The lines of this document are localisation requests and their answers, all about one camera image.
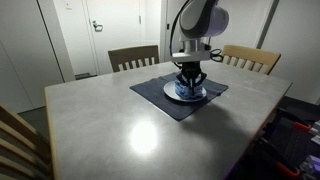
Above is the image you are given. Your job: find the dark blue placemat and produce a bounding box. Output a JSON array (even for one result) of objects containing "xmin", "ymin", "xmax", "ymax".
[{"xmin": 130, "ymin": 73, "xmax": 228, "ymax": 121}]

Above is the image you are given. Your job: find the blue cloth towel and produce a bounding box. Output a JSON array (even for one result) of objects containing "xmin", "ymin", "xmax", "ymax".
[{"xmin": 174, "ymin": 80, "xmax": 203, "ymax": 99}]

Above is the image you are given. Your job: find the dark wooden chair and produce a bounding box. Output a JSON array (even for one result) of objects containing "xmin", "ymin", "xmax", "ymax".
[{"xmin": 108, "ymin": 45, "xmax": 159, "ymax": 72}]

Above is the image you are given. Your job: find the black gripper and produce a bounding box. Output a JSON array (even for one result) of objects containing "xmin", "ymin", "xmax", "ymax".
[{"xmin": 176, "ymin": 61, "xmax": 207, "ymax": 94}]

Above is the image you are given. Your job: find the orange handled black clamp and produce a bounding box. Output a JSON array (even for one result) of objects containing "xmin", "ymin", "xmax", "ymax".
[{"xmin": 257, "ymin": 138, "xmax": 301, "ymax": 180}]

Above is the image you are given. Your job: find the silver door handle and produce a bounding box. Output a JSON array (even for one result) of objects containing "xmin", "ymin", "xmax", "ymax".
[{"xmin": 92, "ymin": 21, "xmax": 103, "ymax": 32}]

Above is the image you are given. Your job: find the white round plate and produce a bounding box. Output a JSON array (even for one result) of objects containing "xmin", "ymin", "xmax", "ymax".
[{"xmin": 163, "ymin": 81, "xmax": 207, "ymax": 102}]

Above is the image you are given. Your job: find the near wooden chair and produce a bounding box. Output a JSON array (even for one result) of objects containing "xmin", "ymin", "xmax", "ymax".
[{"xmin": 0, "ymin": 105, "xmax": 54, "ymax": 180}]

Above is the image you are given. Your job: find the red handled clamp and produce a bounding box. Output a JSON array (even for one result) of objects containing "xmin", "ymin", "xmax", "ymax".
[{"xmin": 278, "ymin": 109, "xmax": 312, "ymax": 132}]

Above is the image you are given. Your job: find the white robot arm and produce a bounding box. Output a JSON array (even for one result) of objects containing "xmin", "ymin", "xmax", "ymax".
[{"xmin": 169, "ymin": 0, "xmax": 229, "ymax": 95}]

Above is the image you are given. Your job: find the white light switch plate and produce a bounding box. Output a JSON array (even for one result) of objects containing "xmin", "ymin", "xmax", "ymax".
[{"xmin": 64, "ymin": 0, "xmax": 72, "ymax": 10}]

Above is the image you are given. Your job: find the light wooden chair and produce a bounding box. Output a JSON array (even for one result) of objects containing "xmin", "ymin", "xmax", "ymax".
[{"xmin": 222, "ymin": 45, "xmax": 281, "ymax": 75}]

